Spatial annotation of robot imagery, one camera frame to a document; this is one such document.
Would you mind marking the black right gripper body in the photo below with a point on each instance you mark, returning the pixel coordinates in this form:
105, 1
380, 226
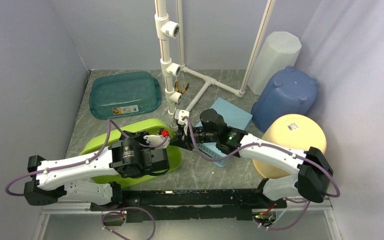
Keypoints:
201, 135

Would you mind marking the green plastic tray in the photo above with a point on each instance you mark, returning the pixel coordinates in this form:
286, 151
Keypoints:
152, 125

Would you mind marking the dark teal translucent tub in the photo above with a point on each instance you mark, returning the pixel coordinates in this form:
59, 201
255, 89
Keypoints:
124, 95

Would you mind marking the blue and cream bucket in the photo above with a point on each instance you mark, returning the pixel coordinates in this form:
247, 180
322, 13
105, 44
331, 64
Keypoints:
288, 91

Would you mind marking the cream yellow bucket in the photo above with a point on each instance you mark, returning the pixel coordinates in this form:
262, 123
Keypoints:
295, 131

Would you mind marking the white octagonal plastic container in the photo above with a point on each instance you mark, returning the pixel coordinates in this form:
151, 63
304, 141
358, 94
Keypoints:
279, 50

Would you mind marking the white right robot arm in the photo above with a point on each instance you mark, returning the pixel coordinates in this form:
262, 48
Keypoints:
309, 172

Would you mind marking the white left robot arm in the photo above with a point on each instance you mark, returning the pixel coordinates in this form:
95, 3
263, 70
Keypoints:
52, 180

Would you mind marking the black base bar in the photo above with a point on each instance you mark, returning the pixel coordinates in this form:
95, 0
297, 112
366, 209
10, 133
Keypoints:
196, 204

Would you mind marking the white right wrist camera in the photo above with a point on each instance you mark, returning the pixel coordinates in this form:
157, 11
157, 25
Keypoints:
181, 120

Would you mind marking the yellow handled pliers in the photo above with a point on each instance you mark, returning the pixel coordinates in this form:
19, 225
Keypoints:
180, 90

